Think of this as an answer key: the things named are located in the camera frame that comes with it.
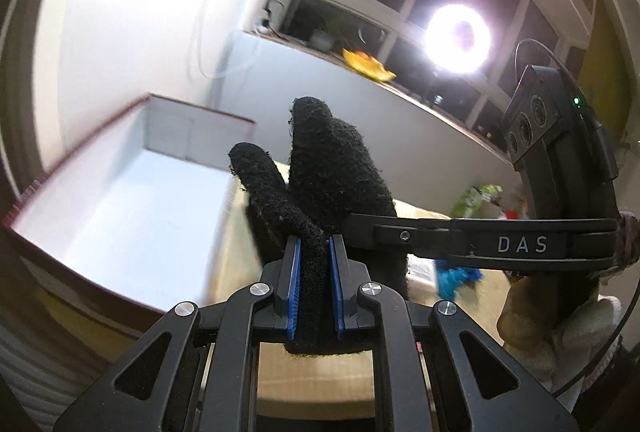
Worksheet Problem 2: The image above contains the yellow flower-shaped dish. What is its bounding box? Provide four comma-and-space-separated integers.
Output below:
342, 49, 396, 82

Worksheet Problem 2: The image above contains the white cable on wall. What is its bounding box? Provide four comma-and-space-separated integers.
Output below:
186, 22, 262, 82

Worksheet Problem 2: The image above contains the green white package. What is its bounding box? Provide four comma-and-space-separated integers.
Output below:
450, 184, 503, 219

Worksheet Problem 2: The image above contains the maroon cardboard box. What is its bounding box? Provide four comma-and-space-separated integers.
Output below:
3, 96, 256, 332

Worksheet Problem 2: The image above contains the black fuzzy glove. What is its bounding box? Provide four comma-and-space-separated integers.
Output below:
229, 96, 397, 355

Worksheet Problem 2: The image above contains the blue fuzzy cloth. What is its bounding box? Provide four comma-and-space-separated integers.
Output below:
435, 260, 484, 301

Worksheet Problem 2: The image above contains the striped yellow tablecloth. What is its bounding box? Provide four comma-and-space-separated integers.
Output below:
205, 175, 509, 420

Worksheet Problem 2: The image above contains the potted plant on sill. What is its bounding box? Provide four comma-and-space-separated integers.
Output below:
309, 14, 344, 53

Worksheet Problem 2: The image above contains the ring light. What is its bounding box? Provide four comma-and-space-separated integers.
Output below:
421, 3, 492, 75

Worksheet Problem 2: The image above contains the right hand in white glove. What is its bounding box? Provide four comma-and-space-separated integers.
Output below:
496, 211, 640, 395

